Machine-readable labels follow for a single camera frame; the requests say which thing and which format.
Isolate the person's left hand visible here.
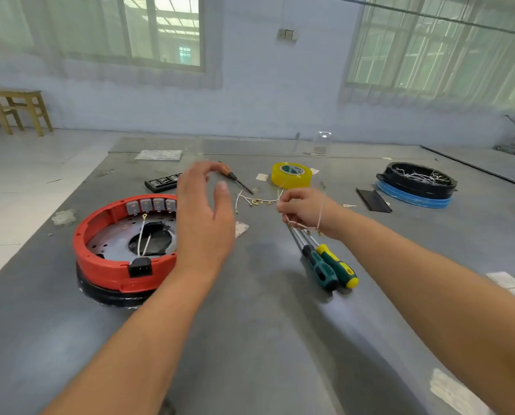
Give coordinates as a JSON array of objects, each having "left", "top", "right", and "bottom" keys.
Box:
[{"left": 175, "top": 161, "right": 237, "bottom": 277}]

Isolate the person's right hand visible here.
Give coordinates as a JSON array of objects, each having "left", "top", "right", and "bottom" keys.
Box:
[{"left": 276, "top": 187, "right": 347, "bottom": 240}]

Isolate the white branched wires harness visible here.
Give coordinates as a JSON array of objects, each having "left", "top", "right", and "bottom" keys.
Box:
[{"left": 285, "top": 192, "right": 327, "bottom": 232}]

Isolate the dark green black screwdriver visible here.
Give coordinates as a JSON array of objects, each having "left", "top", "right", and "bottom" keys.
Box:
[{"left": 287, "top": 227, "right": 339, "bottom": 292}]

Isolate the small black plug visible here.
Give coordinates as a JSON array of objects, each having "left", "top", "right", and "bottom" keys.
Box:
[{"left": 128, "top": 256, "right": 154, "bottom": 278}]

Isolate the green yellow handle screwdriver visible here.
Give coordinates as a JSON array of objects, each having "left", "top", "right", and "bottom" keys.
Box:
[{"left": 302, "top": 231, "right": 360, "bottom": 290}]

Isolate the black metal round plate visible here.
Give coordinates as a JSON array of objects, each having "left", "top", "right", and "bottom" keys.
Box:
[{"left": 75, "top": 209, "right": 178, "bottom": 308}]

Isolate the red plastic ring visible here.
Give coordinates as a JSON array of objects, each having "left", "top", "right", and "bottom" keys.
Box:
[{"left": 72, "top": 194, "right": 178, "bottom": 295}]

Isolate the person's left forearm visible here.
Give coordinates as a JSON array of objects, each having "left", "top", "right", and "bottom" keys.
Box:
[{"left": 41, "top": 263, "right": 217, "bottom": 415}]

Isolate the person's right forearm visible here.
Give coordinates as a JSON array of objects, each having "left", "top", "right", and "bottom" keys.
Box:
[{"left": 333, "top": 207, "right": 515, "bottom": 415}]

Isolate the yellow tape roll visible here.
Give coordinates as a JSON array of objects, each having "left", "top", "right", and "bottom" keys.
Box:
[{"left": 271, "top": 161, "right": 313, "bottom": 190}]

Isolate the clear acrylic stand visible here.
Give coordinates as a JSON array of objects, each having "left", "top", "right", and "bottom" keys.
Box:
[{"left": 302, "top": 131, "right": 332, "bottom": 157}]

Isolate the black flat plate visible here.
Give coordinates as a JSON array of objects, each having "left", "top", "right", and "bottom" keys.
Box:
[{"left": 355, "top": 188, "right": 393, "bottom": 214}]

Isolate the black bit set case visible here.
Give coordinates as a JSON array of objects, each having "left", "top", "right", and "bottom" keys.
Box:
[{"left": 144, "top": 172, "right": 182, "bottom": 194}]

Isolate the white paper sheet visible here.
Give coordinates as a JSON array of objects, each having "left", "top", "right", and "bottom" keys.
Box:
[{"left": 134, "top": 149, "right": 184, "bottom": 162}]

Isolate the black round housing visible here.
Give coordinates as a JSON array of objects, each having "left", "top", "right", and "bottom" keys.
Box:
[{"left": 381, "top": 161, "right": 459, "bottom": 200}]

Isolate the narrow sheer curtain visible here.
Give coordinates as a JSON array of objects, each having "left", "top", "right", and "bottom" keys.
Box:
[{"left": 337, "top": 0, "right": 515, "bottom": 113}]

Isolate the thin black rod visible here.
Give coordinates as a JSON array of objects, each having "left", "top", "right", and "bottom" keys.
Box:
[{"left": 420, "top": 145, "right": 515, "bottom": 191}]

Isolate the wide sheer curtain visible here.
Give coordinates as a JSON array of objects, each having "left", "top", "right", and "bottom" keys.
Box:
[{"left": 0, "top": 0, "right": 223, "bottom": 89}]

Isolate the narrow window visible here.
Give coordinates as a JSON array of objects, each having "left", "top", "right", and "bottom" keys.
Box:
[{"left": 346, "top": 0, "right": 515, "bottom": 98}]

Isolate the wide window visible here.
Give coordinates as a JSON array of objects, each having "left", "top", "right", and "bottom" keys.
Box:
[{"left": 0, "top": 0, "right": 206, "bottom": 73}]

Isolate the wooden stool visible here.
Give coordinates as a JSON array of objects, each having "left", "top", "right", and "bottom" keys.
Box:
[{"left": 0, "top": 89, "right": 54, "bottom": 137}]

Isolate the wooden handle screwdriver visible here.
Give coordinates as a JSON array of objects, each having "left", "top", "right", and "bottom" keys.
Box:
[{"left": 220, "top": 161, "right": 254, "bottom": 195}]

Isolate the blue plastic ring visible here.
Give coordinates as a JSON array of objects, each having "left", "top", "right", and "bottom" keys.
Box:
[{"left": 375, "top": 180, "right": 453, "bottom": 210}]

